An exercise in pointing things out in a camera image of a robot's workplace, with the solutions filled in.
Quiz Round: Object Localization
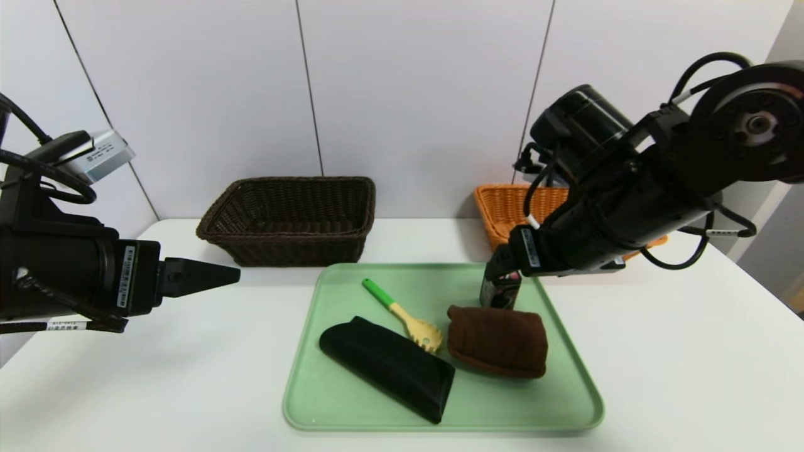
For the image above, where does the yellow pasta spoon green handle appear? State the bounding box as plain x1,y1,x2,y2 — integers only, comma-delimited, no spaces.
362,278,443,353

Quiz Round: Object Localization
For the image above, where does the black left camera bracket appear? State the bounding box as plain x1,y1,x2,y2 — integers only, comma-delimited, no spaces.
0,162,121,244

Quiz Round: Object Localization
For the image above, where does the small black pink snack box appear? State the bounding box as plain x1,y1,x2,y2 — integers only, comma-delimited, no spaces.
479,270,522,310

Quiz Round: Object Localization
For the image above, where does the black left camera cable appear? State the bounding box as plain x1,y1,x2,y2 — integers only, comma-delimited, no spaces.
0,94,98,205

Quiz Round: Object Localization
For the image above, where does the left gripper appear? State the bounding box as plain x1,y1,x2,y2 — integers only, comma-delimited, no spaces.
0,225,241,322

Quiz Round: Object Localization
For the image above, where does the black tagged cable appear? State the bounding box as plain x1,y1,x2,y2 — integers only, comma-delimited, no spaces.
639,204,758,271
0,276,129,333

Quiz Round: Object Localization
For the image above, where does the black left tagged cable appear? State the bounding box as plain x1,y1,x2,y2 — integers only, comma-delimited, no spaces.
0,276,129,333

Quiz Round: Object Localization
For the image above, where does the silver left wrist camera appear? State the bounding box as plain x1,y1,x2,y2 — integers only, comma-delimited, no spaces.
60,129,136,185

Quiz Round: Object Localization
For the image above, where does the black right motor cable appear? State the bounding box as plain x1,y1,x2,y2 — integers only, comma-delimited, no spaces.
668,51,754,104

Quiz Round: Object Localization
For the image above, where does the black right camera cable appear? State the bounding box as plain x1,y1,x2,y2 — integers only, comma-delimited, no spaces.
521,141,569,230

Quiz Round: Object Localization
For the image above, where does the green plastic tray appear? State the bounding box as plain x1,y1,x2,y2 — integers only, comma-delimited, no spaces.
283,262,605,433

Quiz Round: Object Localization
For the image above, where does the dark brown wicker basket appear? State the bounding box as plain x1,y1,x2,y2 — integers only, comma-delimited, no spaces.
196,176,376,267

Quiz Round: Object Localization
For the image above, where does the brown towel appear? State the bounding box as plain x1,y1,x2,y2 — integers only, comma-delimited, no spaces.
447,305,548,379

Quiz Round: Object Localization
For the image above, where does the white door frame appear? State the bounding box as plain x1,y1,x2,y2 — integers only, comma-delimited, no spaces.
725,181,793,264

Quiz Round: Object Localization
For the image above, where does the black right tagged cable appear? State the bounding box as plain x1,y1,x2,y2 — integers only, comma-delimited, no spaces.
639,204,758,271

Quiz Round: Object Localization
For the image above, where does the black camera cable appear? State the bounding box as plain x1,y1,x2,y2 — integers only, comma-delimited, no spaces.
521,141,569,230
0,94,98,205

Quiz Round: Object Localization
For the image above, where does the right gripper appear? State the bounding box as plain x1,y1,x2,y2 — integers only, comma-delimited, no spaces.
480,178,639,308

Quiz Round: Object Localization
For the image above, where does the orange wicker basket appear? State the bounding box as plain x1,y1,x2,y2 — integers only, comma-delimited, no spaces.
472,183,668,261

